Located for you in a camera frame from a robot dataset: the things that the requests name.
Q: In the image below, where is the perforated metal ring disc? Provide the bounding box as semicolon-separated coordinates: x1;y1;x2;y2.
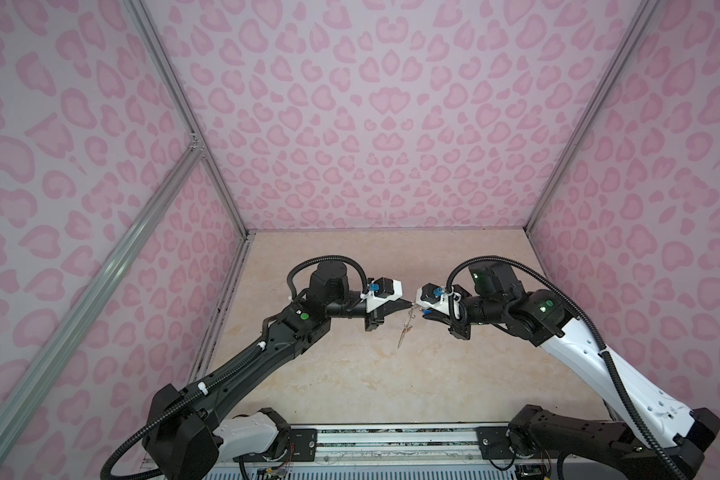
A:
397;308;416;349

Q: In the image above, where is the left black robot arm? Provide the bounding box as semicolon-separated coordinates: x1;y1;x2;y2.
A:
100;255;411;479

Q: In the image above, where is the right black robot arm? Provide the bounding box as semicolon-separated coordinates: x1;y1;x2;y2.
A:
415;255;720;479

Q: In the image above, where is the left diagonal aluminium strut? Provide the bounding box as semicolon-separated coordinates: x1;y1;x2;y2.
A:
0;147;203;466

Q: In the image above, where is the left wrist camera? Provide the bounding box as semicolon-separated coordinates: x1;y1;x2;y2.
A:
364;277;403;313

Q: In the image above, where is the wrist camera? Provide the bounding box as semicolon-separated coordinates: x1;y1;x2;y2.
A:
364;277;403;313
415;283;458;316

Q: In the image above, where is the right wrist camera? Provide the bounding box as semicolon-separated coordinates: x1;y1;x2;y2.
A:
415;283;458;316

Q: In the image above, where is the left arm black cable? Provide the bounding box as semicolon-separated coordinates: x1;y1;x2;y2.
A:
285;254;370;301

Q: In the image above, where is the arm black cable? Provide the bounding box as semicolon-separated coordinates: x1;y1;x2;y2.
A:
285;254;370;301
445;255;691;480

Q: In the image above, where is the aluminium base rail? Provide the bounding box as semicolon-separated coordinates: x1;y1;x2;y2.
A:
203;421;661;480

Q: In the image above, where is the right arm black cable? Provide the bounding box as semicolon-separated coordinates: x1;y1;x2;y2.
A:
445;255;691;480

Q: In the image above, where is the right corner aluminium post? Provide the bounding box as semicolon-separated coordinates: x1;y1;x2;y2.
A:
523;0;665;238

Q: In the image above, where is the corner aluminium post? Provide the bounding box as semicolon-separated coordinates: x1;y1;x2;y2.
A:
123;0;249;239
523;0;665;238

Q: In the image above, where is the left corner aluminium post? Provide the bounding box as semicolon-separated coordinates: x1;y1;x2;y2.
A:
123;0;249;239

